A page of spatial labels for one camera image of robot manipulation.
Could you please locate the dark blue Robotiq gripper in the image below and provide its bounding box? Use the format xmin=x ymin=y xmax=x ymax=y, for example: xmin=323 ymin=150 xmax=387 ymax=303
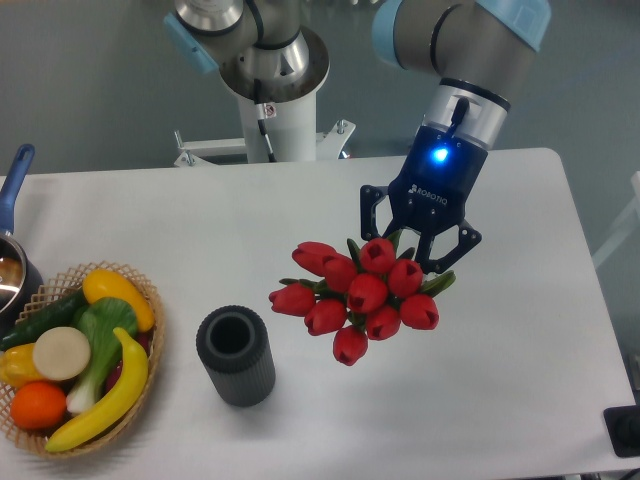
xmin=359 ymin=126 xmax=488 ymax=274

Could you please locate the red tulip bouquet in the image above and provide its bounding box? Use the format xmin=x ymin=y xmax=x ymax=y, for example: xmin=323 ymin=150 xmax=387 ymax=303
xmin=269 ymin=231 xmax=455 ymax=366

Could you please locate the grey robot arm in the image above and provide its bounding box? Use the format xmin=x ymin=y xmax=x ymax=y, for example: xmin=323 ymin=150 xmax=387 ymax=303
xmin=164 ymin=1 xmax=551 ymax=274

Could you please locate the dark grey ribbed vase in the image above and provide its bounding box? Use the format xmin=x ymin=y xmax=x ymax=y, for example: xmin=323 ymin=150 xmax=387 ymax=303
xmin=196 ymin=305 xmax=276 ymax=407

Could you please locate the black device at table edge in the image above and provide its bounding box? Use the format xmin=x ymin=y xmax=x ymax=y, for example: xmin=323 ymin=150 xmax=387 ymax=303
xmin=603 ymin=405 xmax=639 ymax=458

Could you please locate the red fruit in basket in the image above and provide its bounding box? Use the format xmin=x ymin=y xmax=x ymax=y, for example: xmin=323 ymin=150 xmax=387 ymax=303
xmin=103 ymin=332 xmax=151 ymax=394

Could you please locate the yellow squash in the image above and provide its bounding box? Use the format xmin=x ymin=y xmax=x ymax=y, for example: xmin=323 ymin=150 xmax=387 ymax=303
xmin=82 ymin=269 xmax=155 ymax=332

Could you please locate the green bok choy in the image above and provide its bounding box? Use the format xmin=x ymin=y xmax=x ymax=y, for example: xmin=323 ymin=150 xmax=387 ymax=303
xmin=66 ymin=297 xmax=138 ymax=416

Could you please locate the yellow banana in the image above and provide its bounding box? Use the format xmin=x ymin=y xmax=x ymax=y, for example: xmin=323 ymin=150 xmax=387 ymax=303
xmin=45 ymin=327 xmax=149 ymax=453

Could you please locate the green cucumber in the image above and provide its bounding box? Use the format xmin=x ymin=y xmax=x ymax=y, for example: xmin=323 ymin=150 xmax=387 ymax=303
xmin=1 ymin=290 xmax=88 ymax=352

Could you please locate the beige round radish slice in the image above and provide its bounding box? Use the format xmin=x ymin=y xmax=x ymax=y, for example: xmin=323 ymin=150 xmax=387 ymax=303
xmin=33 ymin=327 xmax=91 ymax=381

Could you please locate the orange fruit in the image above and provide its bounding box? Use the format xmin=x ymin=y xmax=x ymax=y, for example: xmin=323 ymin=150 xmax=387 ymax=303
xmin=10 ymin=381 xmax=66 ymax=430

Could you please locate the yellow bell pepper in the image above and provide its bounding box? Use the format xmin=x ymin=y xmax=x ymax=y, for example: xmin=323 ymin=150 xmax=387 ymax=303
xmin=0 ymin=343 xmax=46 ymax=388

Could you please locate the woven wicker basket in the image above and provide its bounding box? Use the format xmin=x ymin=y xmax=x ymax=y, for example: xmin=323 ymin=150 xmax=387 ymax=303
xmin=1 ymin=261 xmax=165 ymax=459

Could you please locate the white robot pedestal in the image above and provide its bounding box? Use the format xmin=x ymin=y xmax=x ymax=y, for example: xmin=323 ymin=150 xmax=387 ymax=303
xmin=174 ymin=92 xmax=356 ymax=167

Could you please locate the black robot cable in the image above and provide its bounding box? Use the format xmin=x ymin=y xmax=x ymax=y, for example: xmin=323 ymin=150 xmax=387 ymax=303
xmin=252 ymin=78 xmax=278 ymax=164

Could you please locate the blue handled saucepan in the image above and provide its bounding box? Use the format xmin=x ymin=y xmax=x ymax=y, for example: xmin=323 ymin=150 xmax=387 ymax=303
xmin=1 ymin=144 xmax=43 ymax=336

